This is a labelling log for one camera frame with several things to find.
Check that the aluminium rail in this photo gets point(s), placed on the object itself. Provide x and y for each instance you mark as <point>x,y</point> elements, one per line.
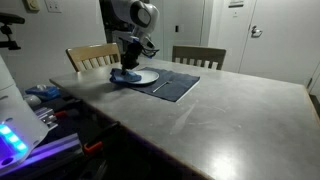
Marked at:
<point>64,147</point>

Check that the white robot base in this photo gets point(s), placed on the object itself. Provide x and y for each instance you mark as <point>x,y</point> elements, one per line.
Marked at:
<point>20,128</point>

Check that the round beige thermostat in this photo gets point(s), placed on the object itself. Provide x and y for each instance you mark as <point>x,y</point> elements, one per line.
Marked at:
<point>33,5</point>

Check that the blue tissue box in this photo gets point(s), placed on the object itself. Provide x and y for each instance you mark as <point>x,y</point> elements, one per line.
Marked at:
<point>44,92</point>

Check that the dark wooden chair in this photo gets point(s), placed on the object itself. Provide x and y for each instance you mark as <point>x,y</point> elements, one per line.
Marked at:
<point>198,56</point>

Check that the orange black clamp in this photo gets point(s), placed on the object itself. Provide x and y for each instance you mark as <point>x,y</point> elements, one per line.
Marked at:
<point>95,145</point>

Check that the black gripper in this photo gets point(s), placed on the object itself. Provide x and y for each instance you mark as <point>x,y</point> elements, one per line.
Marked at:
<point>129,58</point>

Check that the black camera on stand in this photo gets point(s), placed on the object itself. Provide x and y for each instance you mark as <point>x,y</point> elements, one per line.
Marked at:
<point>8,19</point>

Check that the dark blue placemat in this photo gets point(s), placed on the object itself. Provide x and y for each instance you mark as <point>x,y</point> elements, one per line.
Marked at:
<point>181,84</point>

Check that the light wooden chair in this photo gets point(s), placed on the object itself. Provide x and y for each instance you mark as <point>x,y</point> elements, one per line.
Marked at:
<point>109,52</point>

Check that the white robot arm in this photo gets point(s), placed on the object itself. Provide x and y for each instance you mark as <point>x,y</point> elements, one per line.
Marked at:
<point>132,21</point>

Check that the silver door handle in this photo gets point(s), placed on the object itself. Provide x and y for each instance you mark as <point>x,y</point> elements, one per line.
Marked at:
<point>255,32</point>

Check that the blue towel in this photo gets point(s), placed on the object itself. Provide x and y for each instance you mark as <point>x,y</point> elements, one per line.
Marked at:
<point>117,77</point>

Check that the white light switch plate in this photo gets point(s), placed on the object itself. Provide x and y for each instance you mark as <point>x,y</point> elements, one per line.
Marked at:
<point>53,6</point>

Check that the silver fork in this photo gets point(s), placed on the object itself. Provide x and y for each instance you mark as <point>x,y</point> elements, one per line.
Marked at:
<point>159,87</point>

